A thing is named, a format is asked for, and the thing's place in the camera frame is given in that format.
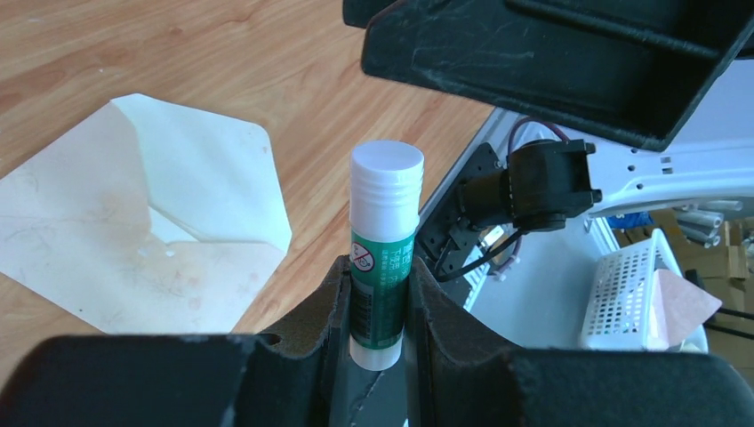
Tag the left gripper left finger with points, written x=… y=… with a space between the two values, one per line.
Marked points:
x=290 y=374

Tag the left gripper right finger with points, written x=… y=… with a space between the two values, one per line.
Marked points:
x=459 y=372

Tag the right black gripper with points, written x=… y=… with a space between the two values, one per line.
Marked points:
x=627 y=71

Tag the cream paper envelope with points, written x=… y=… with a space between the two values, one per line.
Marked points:
x=148 y=217

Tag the green white glue stick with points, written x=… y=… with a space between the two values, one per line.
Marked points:
x=385 y=189

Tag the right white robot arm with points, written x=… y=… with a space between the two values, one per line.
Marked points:
x=546 y=182

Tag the white perforated basket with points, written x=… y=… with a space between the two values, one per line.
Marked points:
x=620 y=313

